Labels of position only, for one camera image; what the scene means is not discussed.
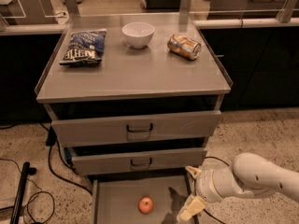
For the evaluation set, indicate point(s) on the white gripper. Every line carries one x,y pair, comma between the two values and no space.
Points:
205,181

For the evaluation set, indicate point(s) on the red apple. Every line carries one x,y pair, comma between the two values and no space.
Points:
145,205

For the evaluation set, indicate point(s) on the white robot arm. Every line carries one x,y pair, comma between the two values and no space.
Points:
250,176

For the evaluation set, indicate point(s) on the middle grey drawer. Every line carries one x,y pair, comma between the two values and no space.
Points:
139,161

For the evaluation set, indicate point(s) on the bottom grey open drawer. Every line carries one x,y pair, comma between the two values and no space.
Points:
116,202

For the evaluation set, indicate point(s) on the grey drawer cabinet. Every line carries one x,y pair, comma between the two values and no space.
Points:
134,82

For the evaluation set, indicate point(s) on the top grey drawer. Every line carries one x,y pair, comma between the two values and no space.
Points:
130,129

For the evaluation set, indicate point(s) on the crushed metallic soda can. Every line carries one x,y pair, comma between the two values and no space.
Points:
184,46

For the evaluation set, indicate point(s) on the white ceramic bowl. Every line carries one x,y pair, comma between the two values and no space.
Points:
138,34

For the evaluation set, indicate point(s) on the black pole on floor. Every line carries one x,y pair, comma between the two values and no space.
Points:
25,171

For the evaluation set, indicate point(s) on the blue kettle chips bag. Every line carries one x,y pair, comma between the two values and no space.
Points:
85,49

